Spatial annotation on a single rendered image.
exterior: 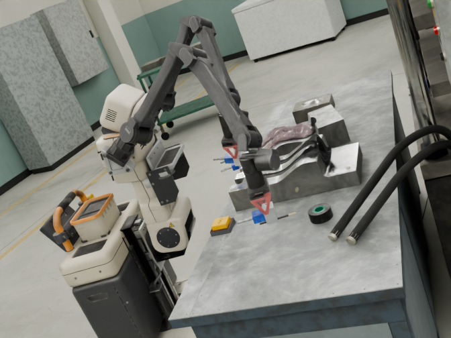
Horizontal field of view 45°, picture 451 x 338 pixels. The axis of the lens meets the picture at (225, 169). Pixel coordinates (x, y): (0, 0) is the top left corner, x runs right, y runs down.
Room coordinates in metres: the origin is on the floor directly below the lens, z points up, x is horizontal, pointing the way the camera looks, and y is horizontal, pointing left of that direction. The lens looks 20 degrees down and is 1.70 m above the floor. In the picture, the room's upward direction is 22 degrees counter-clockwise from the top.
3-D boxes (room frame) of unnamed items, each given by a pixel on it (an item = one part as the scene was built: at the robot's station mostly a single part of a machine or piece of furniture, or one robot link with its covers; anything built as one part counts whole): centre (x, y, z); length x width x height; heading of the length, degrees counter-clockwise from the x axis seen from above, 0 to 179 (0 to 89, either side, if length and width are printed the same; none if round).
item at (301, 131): (2.36, -0.31, 0.90); 0.26 x 0.18 x 0.08; 84
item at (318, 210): (1.67, -0.24, 0.82); 0.08 x 0.08 x 0.04
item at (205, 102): (6.72, 0.06, 0.50); 0.98 x 0.55 x 1.01; 81
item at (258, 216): (1.64, -0.03, 0.91); 0.13 x 0.05 x 0.05; 81
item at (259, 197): (1.62, -0.07, 0.97); 0.07 x 0.07 x 0.09; 81
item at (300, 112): (2.76, -0.55, 0.84); 0.20 x 0.15 x 0.07; 67
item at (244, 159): (1.62, -0.08, 1.10); 0.07 x 0.06 x 0.07; 47
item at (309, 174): (2.01, -0.26, 0.87); 0.50 x 0.26 x 0.14; 67
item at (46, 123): (7.86, 2.10, 0.98); 1.00 x 0.47 x 1.95; 146
